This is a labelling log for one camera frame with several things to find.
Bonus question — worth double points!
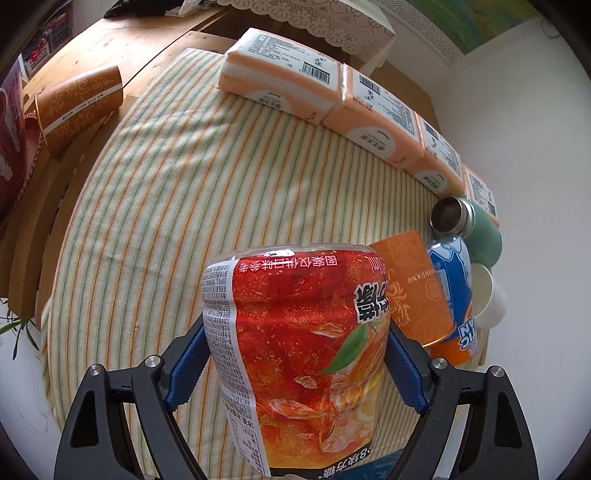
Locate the white paper cup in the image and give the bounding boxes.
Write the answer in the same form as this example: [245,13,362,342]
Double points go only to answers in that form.
[471,263,507,330]

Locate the brown gold paper cup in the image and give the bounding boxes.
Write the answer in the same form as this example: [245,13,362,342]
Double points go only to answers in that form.
[370,230,454,347]

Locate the blue orange label plastic cup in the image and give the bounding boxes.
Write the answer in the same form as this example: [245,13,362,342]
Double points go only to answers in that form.
[428,236,478,366]

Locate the brown paper cup on bench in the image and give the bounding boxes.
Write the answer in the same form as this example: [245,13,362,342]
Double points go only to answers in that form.
[34,65,123,155]

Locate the green thermos bottle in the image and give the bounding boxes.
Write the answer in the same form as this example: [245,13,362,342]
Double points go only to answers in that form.
[430,196,503,269]

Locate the orange tissue pack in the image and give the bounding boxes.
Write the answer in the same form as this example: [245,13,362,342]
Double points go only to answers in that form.
[404,112,465,198]
[322,65,423,169]
[463,165,500,227]
[217,28,342,125]

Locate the striped yellow tablecloth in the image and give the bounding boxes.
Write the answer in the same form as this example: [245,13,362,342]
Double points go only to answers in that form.
[40,47,491,479]

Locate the spider plant in white-red pot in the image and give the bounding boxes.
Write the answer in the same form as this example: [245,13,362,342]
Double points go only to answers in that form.
[0,61,43,221]

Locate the wooden slatted bench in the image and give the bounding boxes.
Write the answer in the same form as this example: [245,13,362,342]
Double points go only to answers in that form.
[1,6,230,319]

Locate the green landscape roller blind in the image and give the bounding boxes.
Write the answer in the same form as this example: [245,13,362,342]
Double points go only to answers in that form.
[376,0,539,64]

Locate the lace-covered side table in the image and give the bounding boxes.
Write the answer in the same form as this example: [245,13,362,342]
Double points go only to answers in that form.
[217,0,396,68]

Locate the black bag on floor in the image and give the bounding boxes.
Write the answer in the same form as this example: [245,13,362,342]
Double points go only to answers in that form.
[104,0,183,19]

